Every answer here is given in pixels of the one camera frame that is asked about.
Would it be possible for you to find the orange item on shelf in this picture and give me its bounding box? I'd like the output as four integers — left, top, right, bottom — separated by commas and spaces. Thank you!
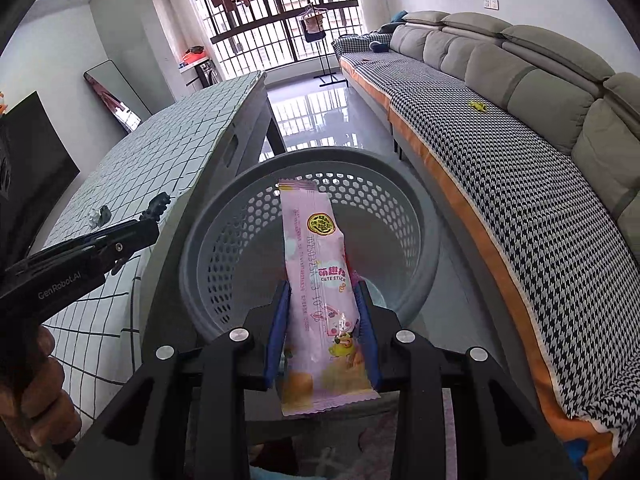
179, 46, 208, 67

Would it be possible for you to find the person's left hand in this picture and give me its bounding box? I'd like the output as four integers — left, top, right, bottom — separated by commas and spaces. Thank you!
1, 326, 81, 452

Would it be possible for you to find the pink snack stick wrapper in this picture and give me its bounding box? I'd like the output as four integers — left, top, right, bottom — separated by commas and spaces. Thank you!
278, 179, 378, 416

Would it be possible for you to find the black clothes stand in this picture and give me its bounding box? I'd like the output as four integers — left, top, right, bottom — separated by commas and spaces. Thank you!
297, 4, 348, 88

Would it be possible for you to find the grid-patterned tablecloth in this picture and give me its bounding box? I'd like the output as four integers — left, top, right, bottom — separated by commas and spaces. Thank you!
44, 72, 269, 428

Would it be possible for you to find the grey sectional sofa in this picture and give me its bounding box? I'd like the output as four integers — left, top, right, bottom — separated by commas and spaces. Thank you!
388, 11, 639, 266

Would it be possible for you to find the blue cushion on sofa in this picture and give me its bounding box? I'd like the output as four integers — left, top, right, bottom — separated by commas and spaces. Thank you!
378, 10, 408, 34

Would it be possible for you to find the houndstooth sofa cover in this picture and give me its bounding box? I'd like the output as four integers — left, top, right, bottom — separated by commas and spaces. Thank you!
333, 26, 639, 479

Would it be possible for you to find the white paper ball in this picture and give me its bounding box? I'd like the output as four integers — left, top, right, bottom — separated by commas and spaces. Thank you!
89, 211, 100, 226

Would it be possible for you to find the small yellow toy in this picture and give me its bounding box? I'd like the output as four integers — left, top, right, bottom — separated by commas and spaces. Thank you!
469, 101, 488, 113

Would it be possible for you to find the small dark grey scrap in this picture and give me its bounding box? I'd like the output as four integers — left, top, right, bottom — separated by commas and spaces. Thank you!
98, 205, 112, 226

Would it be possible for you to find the row of plush toys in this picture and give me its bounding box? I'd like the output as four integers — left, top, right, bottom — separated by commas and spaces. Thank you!
0, 92, 8, 116

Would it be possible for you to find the black flat television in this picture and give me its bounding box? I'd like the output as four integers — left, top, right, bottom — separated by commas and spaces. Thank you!
1, 92, 79, 268

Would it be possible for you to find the grey perforated trash basket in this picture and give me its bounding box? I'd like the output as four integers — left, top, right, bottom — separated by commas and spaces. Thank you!
179, 148, 440, 341

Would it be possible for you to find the leaning floor mirror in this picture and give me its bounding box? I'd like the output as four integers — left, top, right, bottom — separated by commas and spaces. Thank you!
82, 60, 151, 133

